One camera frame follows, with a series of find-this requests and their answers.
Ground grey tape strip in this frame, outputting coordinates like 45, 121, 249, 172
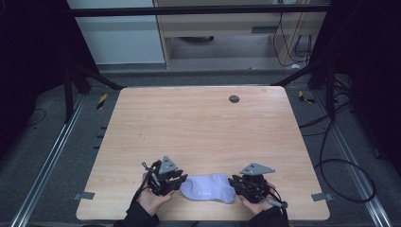
73, 191, 96, 201
310, 192, 334, 202

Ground right hand-held gripper cable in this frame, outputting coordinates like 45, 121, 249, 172
266, 185, 289, 221

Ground black metal stand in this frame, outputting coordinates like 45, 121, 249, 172
271, 61, 338, 121
61, 61, 126, 125

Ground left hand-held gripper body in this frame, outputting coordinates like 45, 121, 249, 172
147, 154, 179, 197

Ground looped black floor cable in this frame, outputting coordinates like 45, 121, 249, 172
298, 94, 377, 204

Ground dark curtain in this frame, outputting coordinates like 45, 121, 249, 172
0, 0, 101, 159
306, 0, 401, 178

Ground yellow black striped tape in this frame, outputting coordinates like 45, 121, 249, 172
96, 93, 109, 111
297, 90, 316, 105

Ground person's left hand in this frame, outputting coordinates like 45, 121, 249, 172
137, 171, 176, 218

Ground white cabinet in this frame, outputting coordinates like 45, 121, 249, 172
66, 0, 166, 66

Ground person's right hand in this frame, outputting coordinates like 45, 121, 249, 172
236, 183, 279, 216

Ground hand-held gripper cable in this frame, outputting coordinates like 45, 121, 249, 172
266, 185, 289, 221
131, 161, 159, 206

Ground aluminium floor rail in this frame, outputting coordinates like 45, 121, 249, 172
9, 94, 88, 227
313, 89, 393, 227

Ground black horizontal frame bar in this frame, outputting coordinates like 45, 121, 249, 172
69, 3, 331, 18

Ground left hand-held gripper cable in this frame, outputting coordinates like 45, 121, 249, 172
131, 161, 159, 206

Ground wooden office desk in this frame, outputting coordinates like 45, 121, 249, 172
152, 0, 333, 70

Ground hanging black desk cables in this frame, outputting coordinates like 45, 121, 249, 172
271, 11, 314, 68

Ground thin black floor cable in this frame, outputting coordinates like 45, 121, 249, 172
24, 108, 47, 128

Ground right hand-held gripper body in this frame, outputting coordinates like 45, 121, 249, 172
237, 162, 276, 204

